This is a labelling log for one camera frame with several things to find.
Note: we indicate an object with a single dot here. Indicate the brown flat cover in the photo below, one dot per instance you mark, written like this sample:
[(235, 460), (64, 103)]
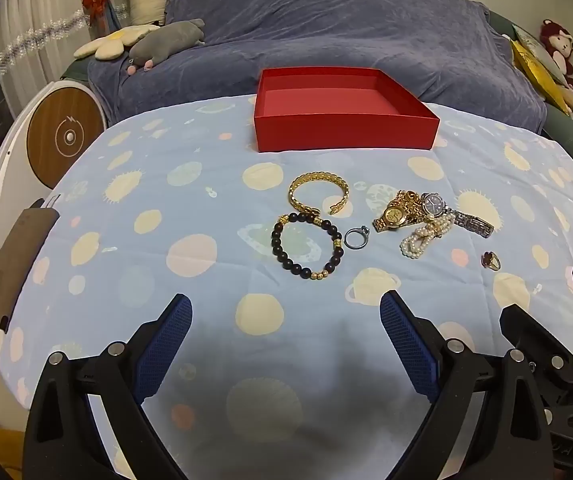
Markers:
[(16, 260)]

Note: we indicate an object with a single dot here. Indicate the grey-green cushion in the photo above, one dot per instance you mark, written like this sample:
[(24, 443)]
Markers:
[(531, 40)]

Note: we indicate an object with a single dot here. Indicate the gold wristwatch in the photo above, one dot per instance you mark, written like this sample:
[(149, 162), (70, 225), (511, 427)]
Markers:
[(394, 214)]

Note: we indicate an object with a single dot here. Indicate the white appliance with wooden disc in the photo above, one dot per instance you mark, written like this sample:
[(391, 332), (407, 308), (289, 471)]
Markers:
[(61, 135)]

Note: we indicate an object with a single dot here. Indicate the red cardboard box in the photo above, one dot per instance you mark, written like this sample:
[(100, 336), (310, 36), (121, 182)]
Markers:
[(341, 135)]

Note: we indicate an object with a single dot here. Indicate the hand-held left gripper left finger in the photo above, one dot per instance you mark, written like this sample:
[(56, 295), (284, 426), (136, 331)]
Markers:
[(166, 345)]

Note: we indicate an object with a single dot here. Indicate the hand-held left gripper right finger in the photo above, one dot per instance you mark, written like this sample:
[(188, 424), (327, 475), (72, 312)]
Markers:
[(406, 345)]

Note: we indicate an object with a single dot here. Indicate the red bow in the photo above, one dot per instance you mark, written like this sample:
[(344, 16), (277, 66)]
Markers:
[(97, 2)]

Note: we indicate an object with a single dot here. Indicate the red monkey plush toy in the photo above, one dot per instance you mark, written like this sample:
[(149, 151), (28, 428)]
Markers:
[(559, 45)]

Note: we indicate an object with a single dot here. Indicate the white curtain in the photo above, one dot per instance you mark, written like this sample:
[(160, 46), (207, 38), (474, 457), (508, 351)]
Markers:
[(31, 10)]

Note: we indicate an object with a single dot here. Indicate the silver wristwatch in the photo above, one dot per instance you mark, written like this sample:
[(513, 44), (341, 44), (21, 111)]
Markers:
[(434, 204)]

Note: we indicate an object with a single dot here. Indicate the light blue planet-print tablecloth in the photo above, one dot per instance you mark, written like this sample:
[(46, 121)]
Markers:
[(191, 210)]

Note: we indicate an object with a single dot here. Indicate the yellow cushion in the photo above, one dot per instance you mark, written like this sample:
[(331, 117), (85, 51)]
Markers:
[(536, 70)]

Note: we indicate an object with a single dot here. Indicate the grey plush toy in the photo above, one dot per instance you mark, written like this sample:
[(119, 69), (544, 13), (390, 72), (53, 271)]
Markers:
[(166, 40)]

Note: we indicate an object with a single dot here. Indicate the small cream cushion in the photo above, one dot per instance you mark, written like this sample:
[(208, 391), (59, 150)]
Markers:
[(572, 99)]

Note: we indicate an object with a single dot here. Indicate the blue-grey blanket covered sofa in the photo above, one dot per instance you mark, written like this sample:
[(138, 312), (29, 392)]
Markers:
[(341, 20)]

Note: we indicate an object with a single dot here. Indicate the cream flower cushion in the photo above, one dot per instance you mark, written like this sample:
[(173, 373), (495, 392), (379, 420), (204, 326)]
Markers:
[(111, 42)]

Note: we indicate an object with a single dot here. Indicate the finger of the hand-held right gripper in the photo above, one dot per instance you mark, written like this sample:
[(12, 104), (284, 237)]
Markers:
[(521, 327)]

